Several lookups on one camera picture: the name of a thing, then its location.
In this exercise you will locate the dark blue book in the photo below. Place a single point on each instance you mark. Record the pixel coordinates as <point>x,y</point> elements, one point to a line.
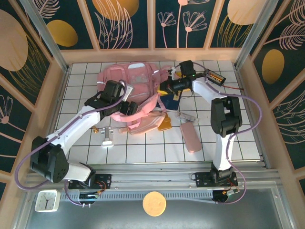
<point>169,102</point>

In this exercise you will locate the pink school backpack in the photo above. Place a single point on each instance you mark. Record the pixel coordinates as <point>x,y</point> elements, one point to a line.
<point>140,76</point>

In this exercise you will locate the yellow sponge block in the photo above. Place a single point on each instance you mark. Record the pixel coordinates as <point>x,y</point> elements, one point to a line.
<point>165,124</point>

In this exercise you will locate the peach zippered pencil pouch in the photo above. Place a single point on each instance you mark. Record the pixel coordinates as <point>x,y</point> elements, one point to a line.
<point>147,124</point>

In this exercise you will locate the pink hard glasses case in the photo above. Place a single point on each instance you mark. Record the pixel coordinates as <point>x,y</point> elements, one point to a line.
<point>190,137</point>

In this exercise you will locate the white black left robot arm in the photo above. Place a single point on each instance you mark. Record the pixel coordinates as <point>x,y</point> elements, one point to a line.
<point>78,119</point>

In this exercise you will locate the black charger with yellow plugs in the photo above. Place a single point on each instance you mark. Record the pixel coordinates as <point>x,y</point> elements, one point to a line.
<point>215,77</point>

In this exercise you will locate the small brass knob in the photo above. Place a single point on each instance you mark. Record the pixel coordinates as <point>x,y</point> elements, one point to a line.
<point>95,130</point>

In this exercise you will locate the black round wiring port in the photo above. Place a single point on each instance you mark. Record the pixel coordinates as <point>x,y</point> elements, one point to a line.
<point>89,198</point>
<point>224,196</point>

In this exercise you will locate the round cork disc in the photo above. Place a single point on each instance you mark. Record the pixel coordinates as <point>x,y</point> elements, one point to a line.
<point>154,204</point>

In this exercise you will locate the white square alarm clock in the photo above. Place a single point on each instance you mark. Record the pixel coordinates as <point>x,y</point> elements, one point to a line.
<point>47,200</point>

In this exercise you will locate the silver metal bracket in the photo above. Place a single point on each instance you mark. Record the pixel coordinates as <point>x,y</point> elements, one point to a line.
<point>107,136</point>

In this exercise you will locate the aluminium frame post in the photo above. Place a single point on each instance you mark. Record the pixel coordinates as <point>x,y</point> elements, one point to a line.
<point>45,38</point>
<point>257,31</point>

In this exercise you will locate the aluminium mounting rail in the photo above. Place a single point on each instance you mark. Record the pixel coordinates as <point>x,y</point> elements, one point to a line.
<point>155,177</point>

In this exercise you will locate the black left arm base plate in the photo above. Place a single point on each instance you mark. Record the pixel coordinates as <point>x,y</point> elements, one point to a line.
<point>104,181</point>

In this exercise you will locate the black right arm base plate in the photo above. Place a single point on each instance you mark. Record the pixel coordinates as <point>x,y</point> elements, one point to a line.
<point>202,179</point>

